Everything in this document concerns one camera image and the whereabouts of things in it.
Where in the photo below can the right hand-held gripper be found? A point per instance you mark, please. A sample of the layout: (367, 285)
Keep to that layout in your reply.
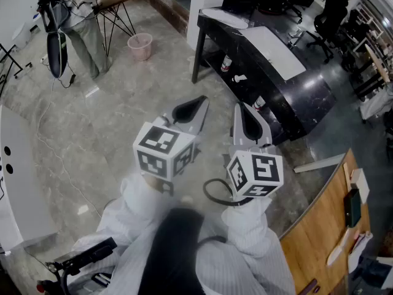
(258, 174)

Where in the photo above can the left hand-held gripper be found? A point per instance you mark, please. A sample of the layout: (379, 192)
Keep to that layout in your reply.
(159, 152)

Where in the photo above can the person's left forearm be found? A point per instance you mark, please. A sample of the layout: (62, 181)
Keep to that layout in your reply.
(135, 201)

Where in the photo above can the person's right forearm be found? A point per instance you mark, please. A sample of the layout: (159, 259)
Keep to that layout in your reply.
(245, 226)

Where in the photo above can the white red-labelled can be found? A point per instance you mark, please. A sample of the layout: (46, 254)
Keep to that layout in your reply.
(226, 64)
(258, 103)

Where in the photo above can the black marble counter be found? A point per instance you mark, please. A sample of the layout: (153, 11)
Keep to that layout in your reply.
(294, 109)

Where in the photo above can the small white object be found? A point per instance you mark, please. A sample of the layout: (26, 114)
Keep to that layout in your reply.
(239, 78)

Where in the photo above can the grey metal bar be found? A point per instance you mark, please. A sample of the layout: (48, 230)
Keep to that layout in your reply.
(319, 163)

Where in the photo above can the pink plastic bucket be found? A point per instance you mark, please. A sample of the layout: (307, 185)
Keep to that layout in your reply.
(139, 51)

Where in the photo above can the white rectangular panel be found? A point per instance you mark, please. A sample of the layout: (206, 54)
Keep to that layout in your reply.
(273, 51)

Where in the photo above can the white floor sticker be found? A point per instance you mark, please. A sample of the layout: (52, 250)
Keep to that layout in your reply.
(83, 210)
(92, 92)

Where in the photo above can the thin wooden stick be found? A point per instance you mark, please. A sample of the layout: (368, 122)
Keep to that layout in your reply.
(346, 177)

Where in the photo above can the brown raised step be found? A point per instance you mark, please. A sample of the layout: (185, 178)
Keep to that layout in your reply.
(165, 8)

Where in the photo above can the white flat box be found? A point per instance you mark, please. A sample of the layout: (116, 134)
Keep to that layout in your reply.
(362, 183)

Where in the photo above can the black power adapter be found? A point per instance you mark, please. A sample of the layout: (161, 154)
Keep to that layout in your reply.
(72, 78)

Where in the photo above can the wooden curved desk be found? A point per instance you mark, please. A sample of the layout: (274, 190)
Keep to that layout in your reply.
(313, 241)

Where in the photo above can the white cloth cover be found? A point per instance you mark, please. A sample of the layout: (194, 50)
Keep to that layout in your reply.
(376, 106)

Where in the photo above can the person's torso in white coat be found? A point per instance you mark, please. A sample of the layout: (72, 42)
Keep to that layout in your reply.
(245, 272)

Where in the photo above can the black office chair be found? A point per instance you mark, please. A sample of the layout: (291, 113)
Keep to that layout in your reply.
(330, 14)

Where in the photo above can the light wooden board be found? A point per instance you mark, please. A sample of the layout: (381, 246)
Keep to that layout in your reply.
(379, 63)

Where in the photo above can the black oval padded device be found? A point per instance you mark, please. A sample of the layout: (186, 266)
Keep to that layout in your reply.
(55, 57)

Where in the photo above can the white flat spatula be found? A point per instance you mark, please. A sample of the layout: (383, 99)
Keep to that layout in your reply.
(336, 252)

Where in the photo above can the white power strip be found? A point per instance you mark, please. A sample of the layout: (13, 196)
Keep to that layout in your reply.
(45, 59)

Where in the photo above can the white shelving rack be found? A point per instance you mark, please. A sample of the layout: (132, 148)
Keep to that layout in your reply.
(365, 17)

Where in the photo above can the black metal equipment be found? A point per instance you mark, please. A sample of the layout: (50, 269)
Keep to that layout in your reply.
(92, 252)

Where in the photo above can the white curved cabinet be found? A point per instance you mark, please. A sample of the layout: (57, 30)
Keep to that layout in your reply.
(21, 195)

